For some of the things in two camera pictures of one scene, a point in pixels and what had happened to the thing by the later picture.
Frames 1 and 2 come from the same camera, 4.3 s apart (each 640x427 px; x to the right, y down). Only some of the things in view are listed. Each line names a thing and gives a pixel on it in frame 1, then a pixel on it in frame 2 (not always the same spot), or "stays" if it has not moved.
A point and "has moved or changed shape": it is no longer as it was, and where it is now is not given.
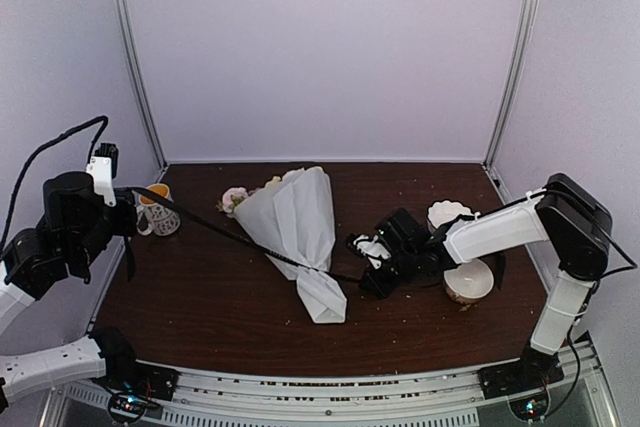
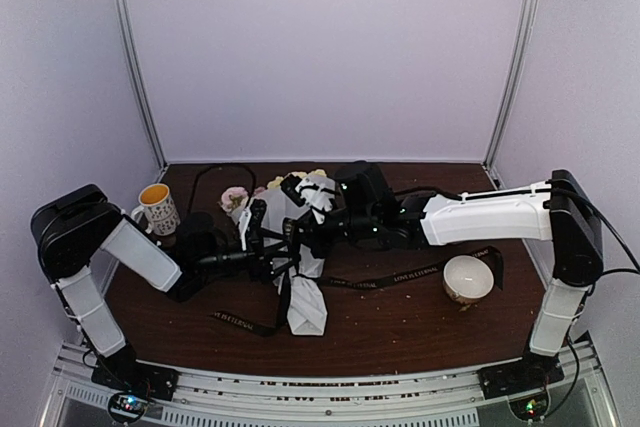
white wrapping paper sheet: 294,214 has moved or changed shape
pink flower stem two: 230,199 stays
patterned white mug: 155,216 stays
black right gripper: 382,288 to 311,236
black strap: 131,191 to 491,254
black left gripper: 127,226 to 261,268
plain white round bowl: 469,282 stays
